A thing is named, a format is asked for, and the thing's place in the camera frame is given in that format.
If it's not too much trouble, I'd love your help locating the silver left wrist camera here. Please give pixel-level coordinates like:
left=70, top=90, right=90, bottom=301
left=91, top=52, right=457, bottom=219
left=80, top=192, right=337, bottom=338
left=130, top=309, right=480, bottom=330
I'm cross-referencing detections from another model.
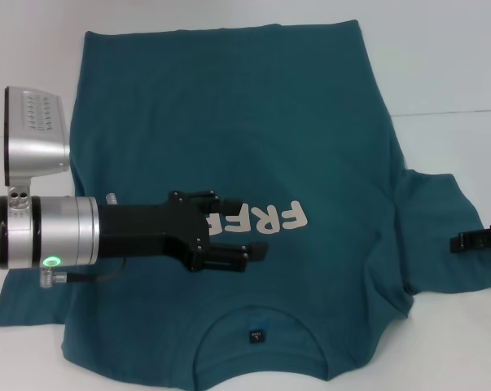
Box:
left=3, top=86, right=72, bottom=199

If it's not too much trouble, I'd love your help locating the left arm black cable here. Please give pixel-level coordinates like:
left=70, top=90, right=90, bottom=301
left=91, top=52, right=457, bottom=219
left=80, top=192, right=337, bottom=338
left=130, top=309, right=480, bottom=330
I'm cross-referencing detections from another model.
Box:
left=40, top=260, right=128, bottom=288

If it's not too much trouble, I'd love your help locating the teal t-shirt with FREE print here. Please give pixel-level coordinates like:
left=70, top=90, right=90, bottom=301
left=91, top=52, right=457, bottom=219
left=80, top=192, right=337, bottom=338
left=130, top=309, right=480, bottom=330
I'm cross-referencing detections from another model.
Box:
left=0, top=19, right=491, bottom=391

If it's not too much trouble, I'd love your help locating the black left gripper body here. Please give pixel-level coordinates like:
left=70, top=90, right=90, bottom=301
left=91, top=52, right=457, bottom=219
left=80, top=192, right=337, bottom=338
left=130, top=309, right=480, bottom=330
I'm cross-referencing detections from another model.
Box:
left=98, top=191, right=212, bottom=272

